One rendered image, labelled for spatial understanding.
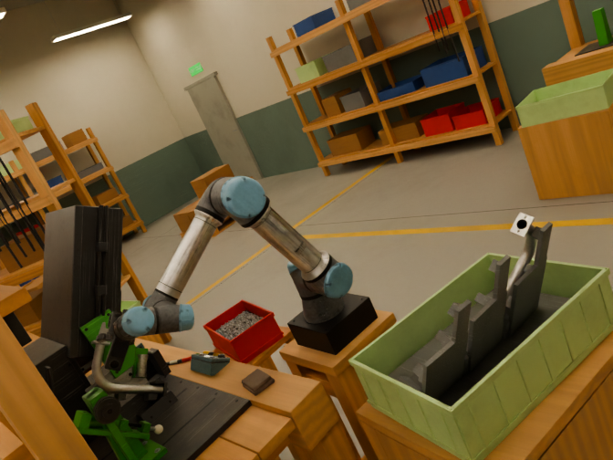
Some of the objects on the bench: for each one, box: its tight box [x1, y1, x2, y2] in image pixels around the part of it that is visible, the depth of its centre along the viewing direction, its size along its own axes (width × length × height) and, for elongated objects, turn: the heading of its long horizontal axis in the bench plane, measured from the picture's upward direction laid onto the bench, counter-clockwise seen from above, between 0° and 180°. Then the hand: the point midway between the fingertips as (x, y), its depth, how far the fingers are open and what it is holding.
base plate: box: [87, 365, 252, 460], centre depth 200 cm, size 42×110×2 cm, turn 96°
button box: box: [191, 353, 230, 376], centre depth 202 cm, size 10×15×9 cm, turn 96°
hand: (110, 342), depth 170 cm, fingers open, 6 cm apart
